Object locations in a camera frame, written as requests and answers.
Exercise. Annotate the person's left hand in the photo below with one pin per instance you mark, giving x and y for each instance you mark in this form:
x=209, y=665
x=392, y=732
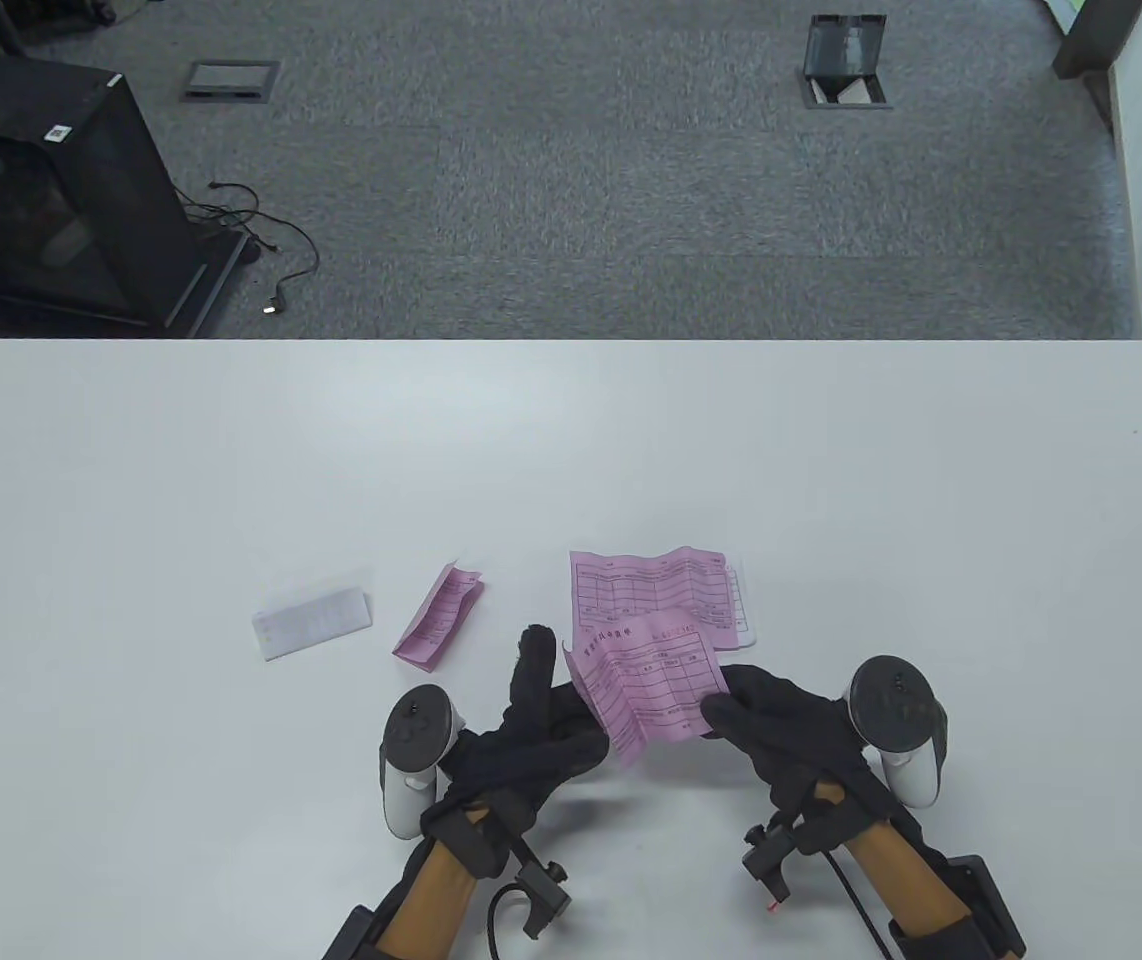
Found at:
x=531, y=745

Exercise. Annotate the person's right hand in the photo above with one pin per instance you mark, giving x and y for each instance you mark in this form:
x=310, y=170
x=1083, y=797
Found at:
x=796, y=740

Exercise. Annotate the pink paper invoice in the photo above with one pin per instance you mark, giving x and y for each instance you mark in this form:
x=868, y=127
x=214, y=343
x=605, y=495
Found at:
x=631, y=585
x=436, y=620
x=651, y=690

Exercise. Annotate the white paper invoice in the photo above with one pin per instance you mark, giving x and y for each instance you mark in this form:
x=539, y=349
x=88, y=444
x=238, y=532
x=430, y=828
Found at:
x=311, y=618
x=746, y=600

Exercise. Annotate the person's left forearm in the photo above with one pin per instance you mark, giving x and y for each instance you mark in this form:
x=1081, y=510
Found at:
x=426, y=905

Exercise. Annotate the person's right forearm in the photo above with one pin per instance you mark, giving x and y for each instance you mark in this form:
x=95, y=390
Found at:
x=901, y=880

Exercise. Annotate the black white right hand controller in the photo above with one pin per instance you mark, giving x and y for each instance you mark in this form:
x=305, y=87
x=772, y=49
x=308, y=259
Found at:
x=891, y=705

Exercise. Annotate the black white hand controller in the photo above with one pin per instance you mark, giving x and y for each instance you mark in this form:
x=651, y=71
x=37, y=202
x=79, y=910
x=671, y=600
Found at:
x=891, y=705
x=421, y=725

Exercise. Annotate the black white left hand controller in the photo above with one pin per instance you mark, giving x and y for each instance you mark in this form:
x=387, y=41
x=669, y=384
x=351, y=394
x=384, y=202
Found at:
x=421, y=725

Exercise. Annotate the open grey floor box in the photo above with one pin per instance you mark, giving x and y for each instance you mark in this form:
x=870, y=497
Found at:
x=841, y=45

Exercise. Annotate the black equipment cabinet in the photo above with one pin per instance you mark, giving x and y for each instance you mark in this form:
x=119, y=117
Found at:
x=81, y=200

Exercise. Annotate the closed grey floor box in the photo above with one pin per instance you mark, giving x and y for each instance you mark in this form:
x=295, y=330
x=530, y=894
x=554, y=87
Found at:
x=229, y=78

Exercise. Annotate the black caster wheel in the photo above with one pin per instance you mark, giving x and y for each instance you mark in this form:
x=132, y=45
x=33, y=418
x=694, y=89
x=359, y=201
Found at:
x=101, y=12

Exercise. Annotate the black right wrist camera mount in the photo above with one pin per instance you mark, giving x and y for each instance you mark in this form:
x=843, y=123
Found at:
x=781, y=845

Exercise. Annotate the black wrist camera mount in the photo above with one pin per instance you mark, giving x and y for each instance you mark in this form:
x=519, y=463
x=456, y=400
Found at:
x=781, y=845
x=541, y=890

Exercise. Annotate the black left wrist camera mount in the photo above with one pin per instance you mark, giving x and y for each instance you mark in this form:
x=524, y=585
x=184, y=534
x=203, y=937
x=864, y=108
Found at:
x=541, y=890

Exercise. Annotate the dark grey post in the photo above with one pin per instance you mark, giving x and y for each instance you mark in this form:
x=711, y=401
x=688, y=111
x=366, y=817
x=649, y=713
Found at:
x=1096, y=40

